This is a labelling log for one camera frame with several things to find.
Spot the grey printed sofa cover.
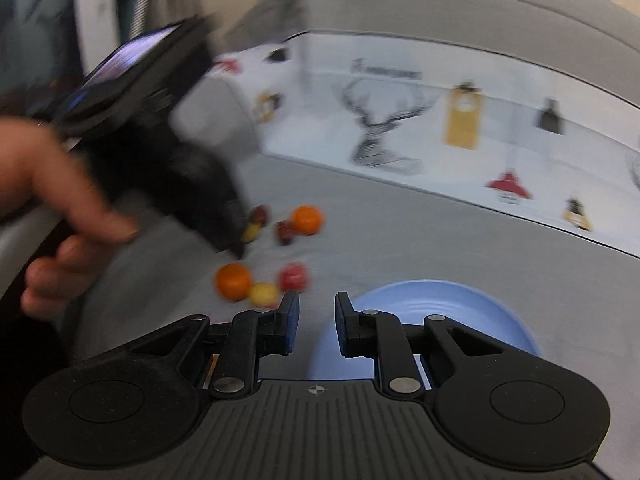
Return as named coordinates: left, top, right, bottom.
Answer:
left=0, top=0, right=640, bottom=480

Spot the orange tangerine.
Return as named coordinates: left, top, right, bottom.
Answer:
left=215, top=262, right=253, bottom=302
left=290, top=205, right=324, bottom=236

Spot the dark red jujube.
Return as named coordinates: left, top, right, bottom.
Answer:
left=274, top=220, right=296, bottom=246
left=248, top=205, right=270, bottom=228

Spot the red candy fruit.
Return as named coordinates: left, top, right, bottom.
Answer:
left=278, top=262, right=309, bottom=292

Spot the light blue plate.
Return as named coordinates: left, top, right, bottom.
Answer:
left=308, top=280, right=540, bottom=382

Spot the yellow round fruit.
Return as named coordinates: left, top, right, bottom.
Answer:
left=242, top=222, right=262, bottom=244
left=248, top=282, right=280, bottom=309

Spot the person's left hand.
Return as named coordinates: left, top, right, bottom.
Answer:
left=1, top=117, right=138, bottom=320

